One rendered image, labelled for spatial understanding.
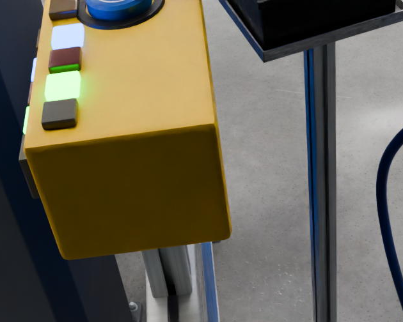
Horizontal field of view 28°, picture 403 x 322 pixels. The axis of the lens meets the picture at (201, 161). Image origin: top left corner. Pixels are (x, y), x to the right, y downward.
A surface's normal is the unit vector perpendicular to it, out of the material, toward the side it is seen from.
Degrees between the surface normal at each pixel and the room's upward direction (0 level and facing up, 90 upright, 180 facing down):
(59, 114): 0
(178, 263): 90
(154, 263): 90
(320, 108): 90
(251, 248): 0
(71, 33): 0
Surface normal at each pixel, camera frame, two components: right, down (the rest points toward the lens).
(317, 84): 0.33, 0.61
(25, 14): 0.99, -0.06
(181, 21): -0.11, -0.73
